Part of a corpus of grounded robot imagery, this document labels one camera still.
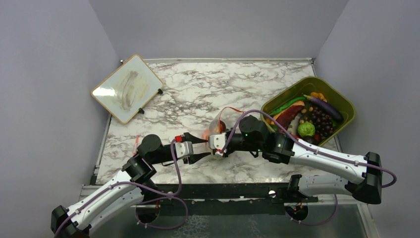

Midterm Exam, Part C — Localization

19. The halved fig piece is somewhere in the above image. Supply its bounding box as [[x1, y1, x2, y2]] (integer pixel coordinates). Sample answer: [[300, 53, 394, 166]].
[[273, 100, 305, 129]]

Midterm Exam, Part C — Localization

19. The green custard apple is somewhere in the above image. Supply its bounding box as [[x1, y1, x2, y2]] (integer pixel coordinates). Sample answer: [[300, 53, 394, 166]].
[[297, 122, 316, 137]]

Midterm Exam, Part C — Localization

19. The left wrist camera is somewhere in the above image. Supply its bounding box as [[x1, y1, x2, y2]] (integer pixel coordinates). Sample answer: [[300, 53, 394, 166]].
[[174, 135, 194, 159]]

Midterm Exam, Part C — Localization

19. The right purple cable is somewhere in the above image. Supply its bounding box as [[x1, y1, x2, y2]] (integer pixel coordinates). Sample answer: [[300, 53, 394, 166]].
[[219, 110, 397, 189]]

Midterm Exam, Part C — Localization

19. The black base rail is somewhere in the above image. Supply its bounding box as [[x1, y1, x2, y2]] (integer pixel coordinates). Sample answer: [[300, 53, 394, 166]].
[[136, 176, 318, 221]]

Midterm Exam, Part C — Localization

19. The green long bean pod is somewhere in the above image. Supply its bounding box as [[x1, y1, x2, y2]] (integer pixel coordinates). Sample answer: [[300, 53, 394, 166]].
[[269, 97, 306, 116]]

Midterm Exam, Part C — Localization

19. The dark red grape bunch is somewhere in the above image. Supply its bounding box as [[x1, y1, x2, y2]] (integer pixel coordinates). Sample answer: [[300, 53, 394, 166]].
[[310, 107, 335, 139]]

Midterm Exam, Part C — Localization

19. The brown longan cluster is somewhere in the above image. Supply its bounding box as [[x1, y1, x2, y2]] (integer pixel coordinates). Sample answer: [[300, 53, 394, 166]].
[[299, 107, 313, 124]]

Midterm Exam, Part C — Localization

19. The purple eggplant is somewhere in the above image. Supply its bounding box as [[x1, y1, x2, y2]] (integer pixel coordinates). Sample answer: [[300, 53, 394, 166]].
[[304, 95, 344, 122]]

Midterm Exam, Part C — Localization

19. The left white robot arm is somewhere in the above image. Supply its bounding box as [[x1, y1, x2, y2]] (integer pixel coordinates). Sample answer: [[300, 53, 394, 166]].
[[51, 132, 206, 238]]

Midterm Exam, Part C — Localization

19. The gold framed mirror tray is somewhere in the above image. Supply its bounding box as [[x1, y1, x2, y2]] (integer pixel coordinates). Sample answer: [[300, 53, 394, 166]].
[[91, 55, 164, 124]]

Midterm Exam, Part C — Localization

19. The olive green plastic bin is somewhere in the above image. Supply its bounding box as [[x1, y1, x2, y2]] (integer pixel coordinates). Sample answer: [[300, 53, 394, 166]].
[[261, 76, 356, 149]]

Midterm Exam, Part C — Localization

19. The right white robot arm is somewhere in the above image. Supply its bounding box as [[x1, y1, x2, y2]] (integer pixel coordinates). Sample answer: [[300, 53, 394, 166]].
[[222, 116, 382, 204]]

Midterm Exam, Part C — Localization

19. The orange pumpkin piece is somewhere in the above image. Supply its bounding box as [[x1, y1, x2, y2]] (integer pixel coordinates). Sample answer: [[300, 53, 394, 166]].
[[310, 92, 327, 102]]

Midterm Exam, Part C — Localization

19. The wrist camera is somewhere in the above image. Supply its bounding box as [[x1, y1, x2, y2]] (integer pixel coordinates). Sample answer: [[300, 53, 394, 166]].
[[208, 132, 226, 156], [174, 135, 194, 159]]

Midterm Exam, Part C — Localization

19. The clear zip top bag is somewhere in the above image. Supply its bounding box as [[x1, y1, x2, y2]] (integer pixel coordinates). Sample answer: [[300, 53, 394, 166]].
[[201, 106, 244, 159]]

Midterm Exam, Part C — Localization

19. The white garlic bulb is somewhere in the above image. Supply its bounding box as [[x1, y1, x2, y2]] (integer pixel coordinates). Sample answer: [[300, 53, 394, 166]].
[[288, 114, 301, 135]]

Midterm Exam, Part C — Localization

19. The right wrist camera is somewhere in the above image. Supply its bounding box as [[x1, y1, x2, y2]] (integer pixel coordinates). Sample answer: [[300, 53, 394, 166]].
[[208, 132, 226, 156]]

